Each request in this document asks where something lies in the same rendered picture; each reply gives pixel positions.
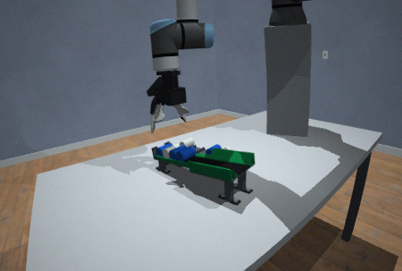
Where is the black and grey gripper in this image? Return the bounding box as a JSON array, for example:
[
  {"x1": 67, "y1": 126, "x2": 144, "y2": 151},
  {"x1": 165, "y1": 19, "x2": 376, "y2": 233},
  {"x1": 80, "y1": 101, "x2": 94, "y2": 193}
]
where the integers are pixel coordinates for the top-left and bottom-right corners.
[{"x1": 150, "y1": 70, "x2": 189, "y2": 133}]

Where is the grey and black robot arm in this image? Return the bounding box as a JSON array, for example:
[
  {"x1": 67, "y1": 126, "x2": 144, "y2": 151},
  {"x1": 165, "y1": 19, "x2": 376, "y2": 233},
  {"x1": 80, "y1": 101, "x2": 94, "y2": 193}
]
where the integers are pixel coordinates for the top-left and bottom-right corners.
[{"x1": 147, "y1": 0, "x2": 309, "y2": 97}]

